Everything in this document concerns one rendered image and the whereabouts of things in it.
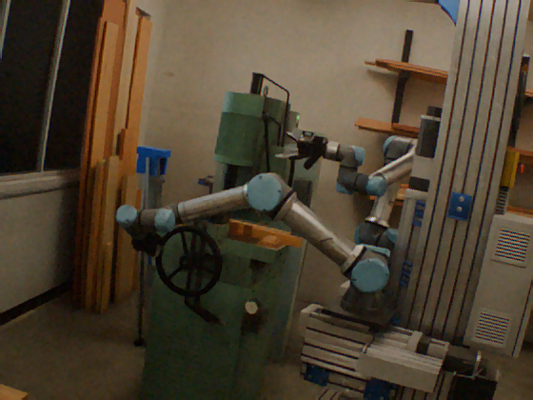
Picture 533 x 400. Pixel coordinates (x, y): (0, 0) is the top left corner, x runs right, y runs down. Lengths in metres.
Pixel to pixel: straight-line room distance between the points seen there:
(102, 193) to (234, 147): 1.50
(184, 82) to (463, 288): 3.49
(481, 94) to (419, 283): 0.71
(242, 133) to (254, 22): 2.58
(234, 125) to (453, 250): 1.05
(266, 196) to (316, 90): 3.07
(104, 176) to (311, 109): 1.89
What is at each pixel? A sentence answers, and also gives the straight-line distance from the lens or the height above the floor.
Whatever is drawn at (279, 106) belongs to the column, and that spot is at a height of 1.49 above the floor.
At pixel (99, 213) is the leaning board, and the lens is 3.78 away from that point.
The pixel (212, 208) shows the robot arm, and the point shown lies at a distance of 2.01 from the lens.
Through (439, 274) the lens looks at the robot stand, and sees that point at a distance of 2.10.
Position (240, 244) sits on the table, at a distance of 2.40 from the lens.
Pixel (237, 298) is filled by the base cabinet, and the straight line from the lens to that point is 2.45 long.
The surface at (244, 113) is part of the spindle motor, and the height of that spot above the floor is 1.42.
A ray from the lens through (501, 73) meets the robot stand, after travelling 2.09.
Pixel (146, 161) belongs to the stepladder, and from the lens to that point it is 3.28.
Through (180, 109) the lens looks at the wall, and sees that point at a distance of 5.01.
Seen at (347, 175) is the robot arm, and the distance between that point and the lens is 2.29.
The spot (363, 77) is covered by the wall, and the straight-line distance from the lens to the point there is 4.81.
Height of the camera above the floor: 1.37
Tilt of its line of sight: 7 degrees down
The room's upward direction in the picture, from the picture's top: 10 degrees clockwise
